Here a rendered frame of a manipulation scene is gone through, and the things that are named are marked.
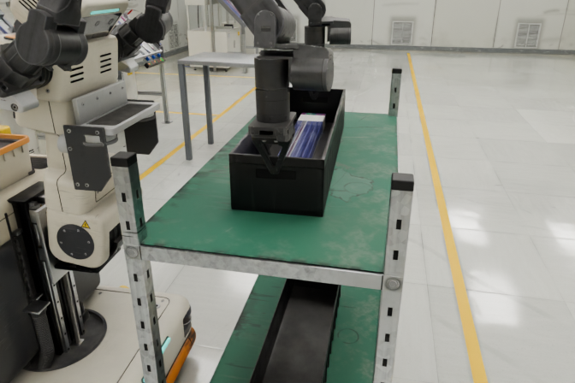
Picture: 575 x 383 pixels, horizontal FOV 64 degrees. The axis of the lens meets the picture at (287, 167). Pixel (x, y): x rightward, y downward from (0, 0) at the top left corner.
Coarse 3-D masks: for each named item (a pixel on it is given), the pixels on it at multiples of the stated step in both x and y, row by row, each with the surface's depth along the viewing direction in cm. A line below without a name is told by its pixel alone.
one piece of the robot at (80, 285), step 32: (0, 128) 145; (32, 160) 150; (0, 192) 126; (32, 192) 128; (0, 224) 121; (32, 224) 127; (0, 256) 122; (32, 256) 131; (0, 288) 123; (32, 288) 133; (64, 288) 140; (0, 320) 123; (32, 320) 130; (64, 320) 144; (0, 352) 124; (32, 352) 136; (64, 352) 145
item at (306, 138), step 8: (304, 120) 126; (312, 120) 126; (320, 120) 126; (296, 128) 119; (304, 128) 119; (312, 128) 119; (320, 128) 120; (296, 136) 113; (304, 136) 113; (312, 136) 113; (320, 136) 121; (296, 144) 107; (304, 144) 107; (312, 144) 107; (280, 152) 102; (288, 152) 102; (296, 152) 102; (304, 152) 102; (312, 152) 106
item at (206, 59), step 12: (180, 60) 344; (192, 60) 344; (204, 60) 344; (216, 60) 344; (228, 60) 344; (240, 60) 344; (252, 60) 344; (180, 72) 348; (204, 72) 387; (180, 84) 351; (204, 84) 391; (192, 156) 376
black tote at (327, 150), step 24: (336, 96) 132; (336, 120) 103; (240, 144) 88; (336, 144) 109; (240, 168) 83; (264, 168) 82; (288, 168) 81; (312, 168) 81; (240, 192) 85; (264, 192) 84; (288, 192) 83; (312, 192) 82
